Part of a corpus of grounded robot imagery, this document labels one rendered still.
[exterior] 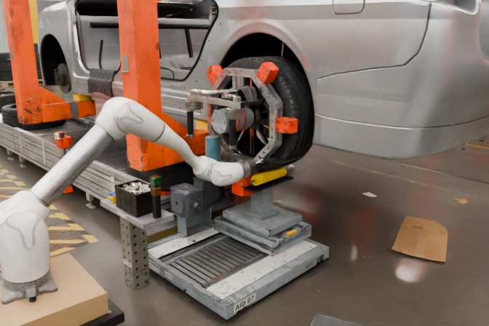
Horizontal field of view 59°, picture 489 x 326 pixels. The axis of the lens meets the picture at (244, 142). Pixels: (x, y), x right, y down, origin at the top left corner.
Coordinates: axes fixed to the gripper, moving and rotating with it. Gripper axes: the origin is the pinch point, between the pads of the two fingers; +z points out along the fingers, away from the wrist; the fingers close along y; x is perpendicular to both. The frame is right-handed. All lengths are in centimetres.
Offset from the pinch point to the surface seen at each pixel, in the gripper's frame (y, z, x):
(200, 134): -43, 3, 48
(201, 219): -79, -2, 5
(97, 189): -132, -34, 69
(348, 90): 56, 10, 1
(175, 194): -56, -27, 19
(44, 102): -179, -21, 188
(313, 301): -19, -10, -72
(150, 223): -24, -68, -3
